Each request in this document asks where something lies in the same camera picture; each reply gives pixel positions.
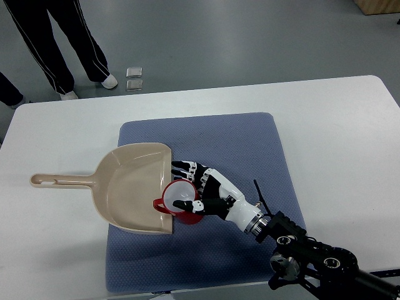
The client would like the blue grey fabric mat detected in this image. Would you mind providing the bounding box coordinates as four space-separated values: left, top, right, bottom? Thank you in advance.
106 112 304 293

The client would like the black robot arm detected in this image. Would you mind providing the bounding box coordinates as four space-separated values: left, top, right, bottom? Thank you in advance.
251 210 399 299

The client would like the beige plastic dustpan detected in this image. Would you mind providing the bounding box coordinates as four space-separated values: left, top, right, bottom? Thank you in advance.
30 142 174 234

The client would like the person in black trousers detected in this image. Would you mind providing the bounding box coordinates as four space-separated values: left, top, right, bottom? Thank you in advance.
2 0 119 101

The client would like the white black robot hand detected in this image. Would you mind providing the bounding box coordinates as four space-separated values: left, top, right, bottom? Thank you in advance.
171 161 263 234

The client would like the black bracket at table edge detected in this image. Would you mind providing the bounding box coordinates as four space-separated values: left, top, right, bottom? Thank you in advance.
371 268 400 278

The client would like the wooden box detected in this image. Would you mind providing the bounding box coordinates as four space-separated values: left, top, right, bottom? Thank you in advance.
354 0 399 16

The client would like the red mug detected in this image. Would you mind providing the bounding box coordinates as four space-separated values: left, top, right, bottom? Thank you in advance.
153 179 203 225

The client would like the upper metal floor plate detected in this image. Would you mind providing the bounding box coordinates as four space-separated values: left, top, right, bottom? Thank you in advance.
126 67 143 78

